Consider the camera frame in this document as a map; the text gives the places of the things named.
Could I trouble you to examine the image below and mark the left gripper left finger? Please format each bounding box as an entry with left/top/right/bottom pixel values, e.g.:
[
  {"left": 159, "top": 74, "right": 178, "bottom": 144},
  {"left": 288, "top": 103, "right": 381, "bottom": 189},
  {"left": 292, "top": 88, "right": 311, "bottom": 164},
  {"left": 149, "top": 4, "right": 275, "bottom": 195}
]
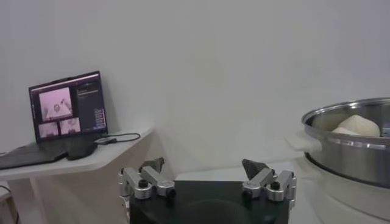
[{"left": 116, "top": 156, "right": 177, "bottom": 220}]

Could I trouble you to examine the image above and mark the black usb hub with cable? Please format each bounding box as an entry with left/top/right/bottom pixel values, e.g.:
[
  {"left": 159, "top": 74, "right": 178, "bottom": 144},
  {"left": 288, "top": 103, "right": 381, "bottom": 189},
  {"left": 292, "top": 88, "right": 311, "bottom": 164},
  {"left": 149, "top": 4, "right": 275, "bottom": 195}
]
[{"left": 94, "top": 132, "right": 141, "bottom": 145}]

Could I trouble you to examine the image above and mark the stainless steel steamer basket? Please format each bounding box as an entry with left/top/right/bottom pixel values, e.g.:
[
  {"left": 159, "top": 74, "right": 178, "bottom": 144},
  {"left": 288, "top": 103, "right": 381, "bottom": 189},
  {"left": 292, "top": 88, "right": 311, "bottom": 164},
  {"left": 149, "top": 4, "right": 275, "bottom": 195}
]
[{"left": 286, "top": 97, "right": 390, "bottom": 189}]

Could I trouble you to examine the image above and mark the black computer mouse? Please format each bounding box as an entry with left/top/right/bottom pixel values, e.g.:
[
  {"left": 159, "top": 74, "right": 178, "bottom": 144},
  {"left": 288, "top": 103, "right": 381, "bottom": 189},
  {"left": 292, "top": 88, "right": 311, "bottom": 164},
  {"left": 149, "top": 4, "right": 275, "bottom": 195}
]
[{"left": 66, "top": 141, "right": 99, "bottom": 161}]

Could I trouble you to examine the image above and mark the black laptop with dark screen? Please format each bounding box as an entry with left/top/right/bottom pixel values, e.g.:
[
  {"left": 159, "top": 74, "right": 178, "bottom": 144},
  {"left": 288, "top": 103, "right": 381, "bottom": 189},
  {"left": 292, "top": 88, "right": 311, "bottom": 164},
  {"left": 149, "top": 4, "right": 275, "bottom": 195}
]
[{"left": 0, "top": 70, "right": 109, "bottom": 170}]

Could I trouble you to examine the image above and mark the white steamed baozi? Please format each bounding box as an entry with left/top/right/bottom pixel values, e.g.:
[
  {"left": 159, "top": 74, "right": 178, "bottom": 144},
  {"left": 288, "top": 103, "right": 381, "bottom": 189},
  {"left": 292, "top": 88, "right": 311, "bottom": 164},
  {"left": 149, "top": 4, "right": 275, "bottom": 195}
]
[
  {"left": 331, "top": 127, "right": 362, "bottom": 136},
  {"left": 338, "top": 114, "right": 381, "bottom": 137}
]

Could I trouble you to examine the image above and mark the white side table with mouse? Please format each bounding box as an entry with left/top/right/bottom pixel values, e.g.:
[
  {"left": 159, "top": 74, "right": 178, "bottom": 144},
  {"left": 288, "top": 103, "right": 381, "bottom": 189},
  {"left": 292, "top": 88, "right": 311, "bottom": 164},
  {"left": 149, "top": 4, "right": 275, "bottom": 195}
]
[{"left": 0, "top": 127, "right": 155, "bottom": 224}]

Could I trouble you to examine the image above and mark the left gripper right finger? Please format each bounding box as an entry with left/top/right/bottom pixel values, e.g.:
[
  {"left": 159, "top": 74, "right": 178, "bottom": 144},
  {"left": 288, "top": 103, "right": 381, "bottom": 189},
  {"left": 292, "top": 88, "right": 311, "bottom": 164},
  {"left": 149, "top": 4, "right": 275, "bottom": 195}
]
[{"left": 241, "top": 158, "right": 297, "bottom": 211}]

